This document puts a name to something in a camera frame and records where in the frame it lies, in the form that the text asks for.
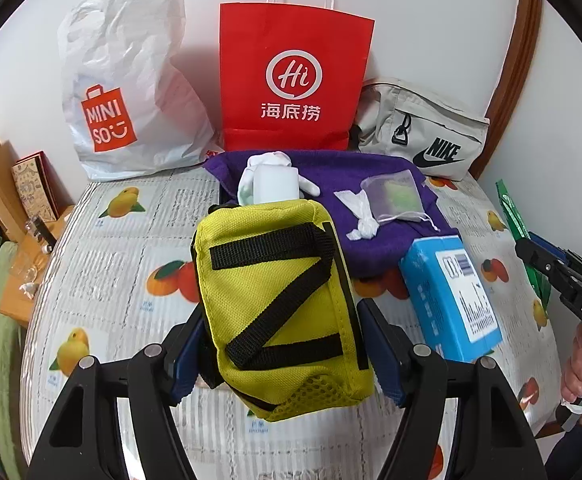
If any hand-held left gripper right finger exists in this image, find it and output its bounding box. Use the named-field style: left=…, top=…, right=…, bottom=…
left=358, top=297, right=557, bottom=480

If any purple towel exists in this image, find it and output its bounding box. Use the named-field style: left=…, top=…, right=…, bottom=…
left=202, top=150, right=461, bottom=281

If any blue tissue pack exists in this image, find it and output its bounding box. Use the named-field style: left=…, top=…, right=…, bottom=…
left=399, top=236, right=503, bottom=364

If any white plastic shopping bag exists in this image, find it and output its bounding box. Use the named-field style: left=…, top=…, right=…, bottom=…
left=56, top=0, right=217, bottom=183

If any fruit print tablecloth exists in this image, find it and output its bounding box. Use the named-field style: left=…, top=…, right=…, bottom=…
left=21, top=162, right=564, bottom=480

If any sheer white drawstring pouch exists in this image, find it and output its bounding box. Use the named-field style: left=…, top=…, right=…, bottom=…
left=361, top=169, right=429, bottom=225

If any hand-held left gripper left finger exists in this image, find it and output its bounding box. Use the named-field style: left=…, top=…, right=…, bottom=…
left=26, top=305, right=207, bottom=480

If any green bedding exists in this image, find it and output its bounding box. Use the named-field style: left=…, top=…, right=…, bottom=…
left=0, top=240, right=29, bottom=480

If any wooden nightstand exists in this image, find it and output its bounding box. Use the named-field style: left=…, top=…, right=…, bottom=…
left=0, top=204, right=78, bottom=332

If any red paper bag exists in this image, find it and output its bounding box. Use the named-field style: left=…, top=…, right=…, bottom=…
left=219, top=0, right=376, bottom=153

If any green wet wipe packet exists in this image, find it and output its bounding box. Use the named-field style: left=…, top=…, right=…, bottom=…
left=495, top=179, right=553, bottom=332

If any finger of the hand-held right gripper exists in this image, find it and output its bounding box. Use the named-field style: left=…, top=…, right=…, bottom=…
left=515, top=239, right=579, bottom=307
left=527, top=231, right=582, bottom=282

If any wooden door frame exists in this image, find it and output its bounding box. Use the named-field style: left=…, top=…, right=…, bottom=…
left=470, top=0, right=543, bottom=182

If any person's right hand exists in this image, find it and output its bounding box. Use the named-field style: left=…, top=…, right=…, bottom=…
left=560, top=322, right=582, bottom=407

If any yellow pouch with black straps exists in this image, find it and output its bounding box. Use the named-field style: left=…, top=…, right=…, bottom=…
left=191, top=199, right=374, bottom=423

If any small green tissue packet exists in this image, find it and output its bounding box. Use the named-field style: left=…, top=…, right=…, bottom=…
left=383, top=184, right=418, bottom=213

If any beige waist bag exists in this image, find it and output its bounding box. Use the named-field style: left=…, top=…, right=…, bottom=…
left=351, top=77, right=491, bottom=181

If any person's right forearm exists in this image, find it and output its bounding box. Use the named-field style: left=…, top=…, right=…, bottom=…
left=544, top=390, right=582, bottom=480

